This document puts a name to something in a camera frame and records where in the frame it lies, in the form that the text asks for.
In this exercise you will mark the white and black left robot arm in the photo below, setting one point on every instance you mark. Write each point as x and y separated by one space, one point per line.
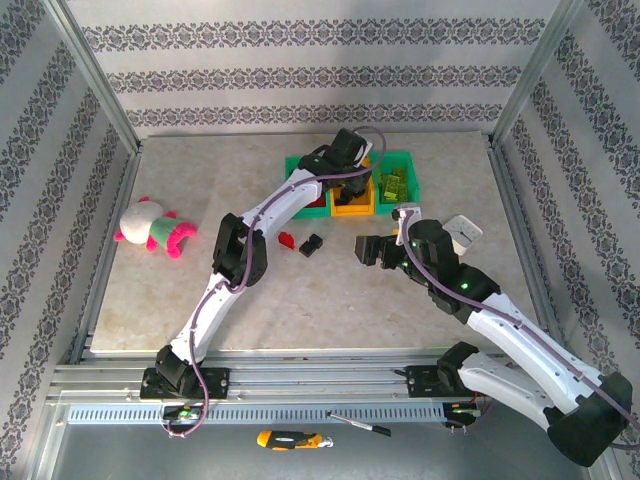
240 250

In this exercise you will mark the aluminium side rail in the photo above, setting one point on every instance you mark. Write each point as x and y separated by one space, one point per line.
510 200
107 250

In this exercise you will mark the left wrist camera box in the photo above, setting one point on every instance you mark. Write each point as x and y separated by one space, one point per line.
350 147

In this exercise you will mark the black lego brick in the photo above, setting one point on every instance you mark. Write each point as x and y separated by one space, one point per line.
340 202
306 248
317 240

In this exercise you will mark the small electronics board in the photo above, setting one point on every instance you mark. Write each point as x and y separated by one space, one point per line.
182 414
460 410

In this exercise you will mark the red lego brick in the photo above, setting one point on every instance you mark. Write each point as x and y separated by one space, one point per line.
316 203
287 241

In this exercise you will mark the black marker pen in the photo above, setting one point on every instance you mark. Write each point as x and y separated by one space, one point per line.
380 429

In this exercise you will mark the green plastic storage bin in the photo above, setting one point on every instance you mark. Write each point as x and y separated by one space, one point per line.
400 207
291 175

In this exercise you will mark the long aluminium mounting rail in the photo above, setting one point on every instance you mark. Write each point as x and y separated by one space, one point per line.
320 380

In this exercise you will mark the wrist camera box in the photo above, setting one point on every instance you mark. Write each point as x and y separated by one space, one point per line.
406 220
350 147

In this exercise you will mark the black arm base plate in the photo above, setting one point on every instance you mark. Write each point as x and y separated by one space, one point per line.
220 382
420 382

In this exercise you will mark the white pink green plush toy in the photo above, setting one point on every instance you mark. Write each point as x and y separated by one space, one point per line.
137 222

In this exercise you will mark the aluminium frame post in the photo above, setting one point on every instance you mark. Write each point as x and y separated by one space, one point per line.
533 75
95 75

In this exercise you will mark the lime green lego brick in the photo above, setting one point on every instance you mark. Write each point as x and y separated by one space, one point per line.
402 187
396 174
390 192

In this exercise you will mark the white square alarm clock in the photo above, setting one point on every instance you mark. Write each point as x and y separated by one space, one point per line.
467 230

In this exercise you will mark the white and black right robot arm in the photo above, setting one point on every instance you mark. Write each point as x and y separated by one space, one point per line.
500 385

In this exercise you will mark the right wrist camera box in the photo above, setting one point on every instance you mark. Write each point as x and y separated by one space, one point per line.
406 220

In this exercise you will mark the yellow plastic storage bin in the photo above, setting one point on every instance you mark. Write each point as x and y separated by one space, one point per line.
352 210

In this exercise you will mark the orange utility knife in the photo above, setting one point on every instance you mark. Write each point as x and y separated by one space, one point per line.
285 440

